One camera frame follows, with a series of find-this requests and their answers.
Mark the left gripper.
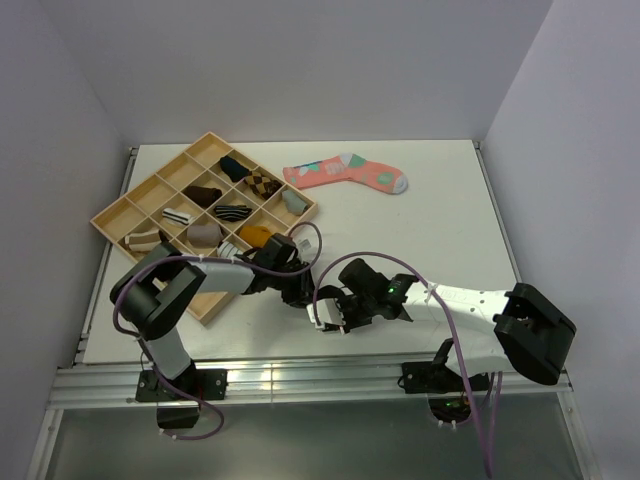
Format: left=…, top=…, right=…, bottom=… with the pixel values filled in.
left=269, top=261, right=319, bottom=309

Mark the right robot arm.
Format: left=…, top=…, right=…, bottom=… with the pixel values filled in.
left=317, top=258, right=577, bottom=390

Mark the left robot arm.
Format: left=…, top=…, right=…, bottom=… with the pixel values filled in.
left=110, top=234, right=315, bottom=399

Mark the rolled mustard sock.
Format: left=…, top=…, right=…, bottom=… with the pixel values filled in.
left=238, top=225, right=273, bottom=248

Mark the rolled white striped sock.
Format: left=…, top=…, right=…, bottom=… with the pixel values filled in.
left=217, top=241, right=243, bottom=259

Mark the rolled grey sock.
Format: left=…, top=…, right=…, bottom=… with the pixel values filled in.
left=282, top=189, right=309, bottom=216

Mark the rolled black striped sock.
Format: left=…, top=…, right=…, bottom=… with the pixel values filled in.
left=213, top=204, right=253, bottom=223

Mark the rolled beige sock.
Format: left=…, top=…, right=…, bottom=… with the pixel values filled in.
left=187, top=223, right=224, bottom=248

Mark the rolled argyle brown sock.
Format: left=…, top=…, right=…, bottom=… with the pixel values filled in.
left=243, top=171, right=282, bottom=200

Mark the wooden compartment tray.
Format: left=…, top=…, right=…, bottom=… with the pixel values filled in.
left=89, top=131, right=319, bottom=327

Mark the pink patterned sock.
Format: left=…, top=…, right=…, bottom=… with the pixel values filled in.
left=282, top=153, right=409, bottom=195

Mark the rolled dark brown sock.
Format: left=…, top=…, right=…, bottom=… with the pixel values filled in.
left=183, top=185, right=223, bottom=209

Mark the rolled dark navy sock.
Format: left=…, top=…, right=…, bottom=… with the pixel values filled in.
left=219, top=155, right=251, bottom=183

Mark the rolled white black sock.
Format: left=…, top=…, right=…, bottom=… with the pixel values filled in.
left=161, top=208, right=193, bottom=227

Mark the rolled brown white sock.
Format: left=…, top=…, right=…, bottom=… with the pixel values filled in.
left=124, top=229, right=168, bottom=252

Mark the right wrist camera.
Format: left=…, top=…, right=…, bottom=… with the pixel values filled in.
left=306, top=298, right=347, bottom=334

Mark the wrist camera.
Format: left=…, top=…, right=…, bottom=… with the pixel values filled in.
left=306, top=298, right=347, bottom=334
left=294, top=238, right=316, bottom=254

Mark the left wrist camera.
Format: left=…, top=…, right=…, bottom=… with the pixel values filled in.
left=294, top=238, right=316, bottom=254

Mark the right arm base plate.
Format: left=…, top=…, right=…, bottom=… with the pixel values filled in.
left=397, top=361, right=465, bottom=394

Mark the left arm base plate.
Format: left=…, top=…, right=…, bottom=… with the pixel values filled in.
left=135, top=369, right=227, bottom=403

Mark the aluminium frame rail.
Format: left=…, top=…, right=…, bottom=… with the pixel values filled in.
left=47, top=349, right=574, bottom=409

